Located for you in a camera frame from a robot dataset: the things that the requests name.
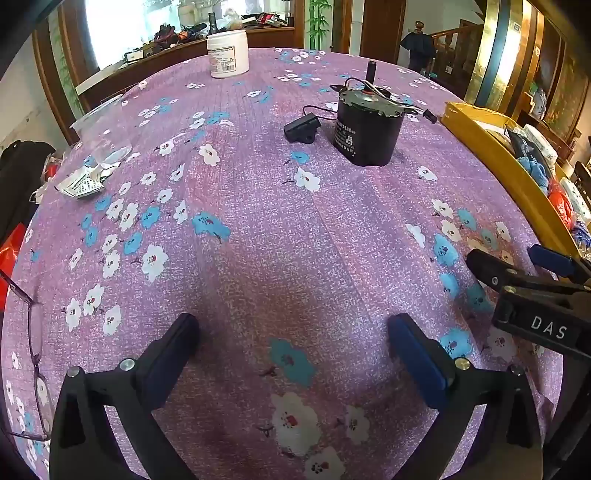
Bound crumpled foil packet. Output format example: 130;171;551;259
55;164;116;200

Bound white plastic jar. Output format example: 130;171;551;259
206;30;250;79

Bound black bag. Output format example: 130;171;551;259
0;141;57;252

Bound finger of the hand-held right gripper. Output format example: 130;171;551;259
465;248;591;296
529;244;591;284

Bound golden pillar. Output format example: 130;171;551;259
464;0;548;121

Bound black cylindrical motor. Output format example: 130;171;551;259
332;60;406;167

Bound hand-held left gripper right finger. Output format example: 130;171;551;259
387;313;546;480

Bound orange crinkled plastic bag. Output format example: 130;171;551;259
549;185;576;228

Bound thin-framed eyeglasses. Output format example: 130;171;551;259
0;270;54;441

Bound small black capacitor box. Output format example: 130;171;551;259
283;115;322;144

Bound wooden cabinet with mirror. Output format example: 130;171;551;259
31;0;306;144

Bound black printed packet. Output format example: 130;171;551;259
505;127;539;160

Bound clear plastic cup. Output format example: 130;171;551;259
69;95;134;168

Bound green bamboo wall decal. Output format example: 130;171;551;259
308;0;334;51

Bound wooden stair railing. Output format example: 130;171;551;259
431;25;472;89

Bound dark wooden shelf cabinet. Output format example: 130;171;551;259
519;28;591;162

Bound yellow cardboard box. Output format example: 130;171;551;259
441;102;591;260

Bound red shiny bag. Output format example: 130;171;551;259
0;225;27;315

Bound blue knit glove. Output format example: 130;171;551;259
515;154;551;195

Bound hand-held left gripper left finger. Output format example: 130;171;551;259
48;312;201;480

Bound brown wooden door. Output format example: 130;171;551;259
361;0;407;65

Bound purple floral tablecloth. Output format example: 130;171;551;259
0;46;571;480

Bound white blue-print tissue pack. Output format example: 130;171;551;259
526;124;561;163

